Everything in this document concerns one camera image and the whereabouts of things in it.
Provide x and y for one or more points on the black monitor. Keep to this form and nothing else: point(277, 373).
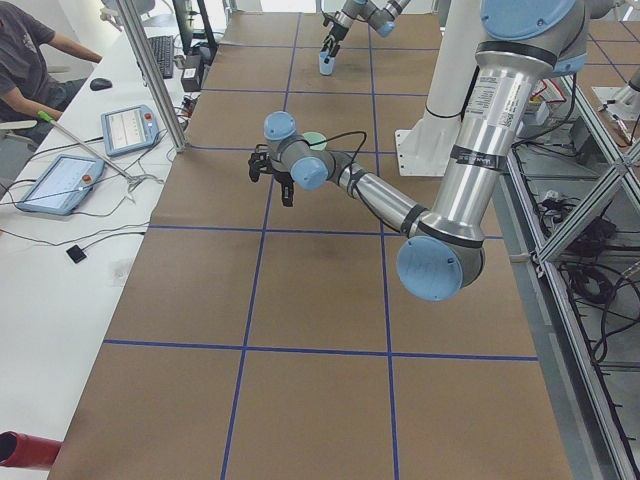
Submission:
point(190, 23)

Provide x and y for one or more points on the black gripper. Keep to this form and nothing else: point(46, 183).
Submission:
point(283, 182)
point(333, 38)

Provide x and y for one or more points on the black keyboard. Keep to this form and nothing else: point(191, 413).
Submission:
point(162, 48)

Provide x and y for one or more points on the seated person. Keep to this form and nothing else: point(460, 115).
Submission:
point(27, 88)

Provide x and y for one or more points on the aluminium frame post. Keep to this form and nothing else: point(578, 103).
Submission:
point(142, 51)

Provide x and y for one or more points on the light green bowl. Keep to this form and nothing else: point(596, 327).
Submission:
point(316, 140)

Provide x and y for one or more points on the small black square pad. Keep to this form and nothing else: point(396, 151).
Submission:
point(76, 254)

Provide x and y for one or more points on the black computer mouse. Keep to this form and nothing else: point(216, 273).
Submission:
point(99, 84)

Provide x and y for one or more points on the far teach pendant tablet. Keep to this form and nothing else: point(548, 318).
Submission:
point(129, 129)

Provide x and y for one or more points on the teach pendant tablet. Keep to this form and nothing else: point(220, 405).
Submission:
point(129, 129)
point(63, 186)

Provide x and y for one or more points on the near teach pendant tablet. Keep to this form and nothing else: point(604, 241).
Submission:
point(63, 186)

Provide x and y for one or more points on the black box with label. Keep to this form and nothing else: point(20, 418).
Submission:
point(192, 74)

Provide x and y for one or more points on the metal rod green handle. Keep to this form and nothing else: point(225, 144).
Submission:
point(131, 180)

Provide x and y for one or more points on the white camera pedestal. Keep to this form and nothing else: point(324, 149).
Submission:
point(424, 150)

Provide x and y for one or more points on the red cylinder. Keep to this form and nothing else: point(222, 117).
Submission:
point(19, 450)

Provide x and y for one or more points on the light blue cup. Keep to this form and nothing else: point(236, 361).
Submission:
point(326, 63)

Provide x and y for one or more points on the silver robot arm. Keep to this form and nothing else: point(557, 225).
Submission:
point(381, 20)
point(492, 56)

